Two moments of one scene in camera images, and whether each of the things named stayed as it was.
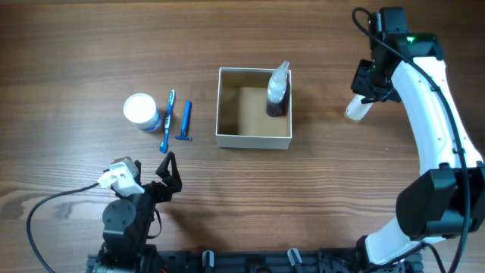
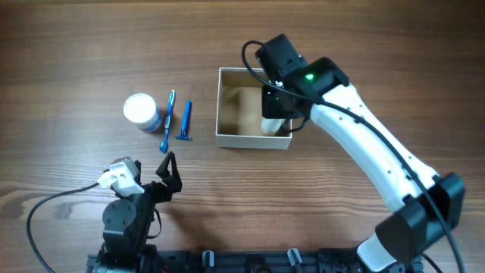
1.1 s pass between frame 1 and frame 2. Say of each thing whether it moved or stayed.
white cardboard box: stayed
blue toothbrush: stayed
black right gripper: moved
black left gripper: stayed
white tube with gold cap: moved
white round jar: stayed
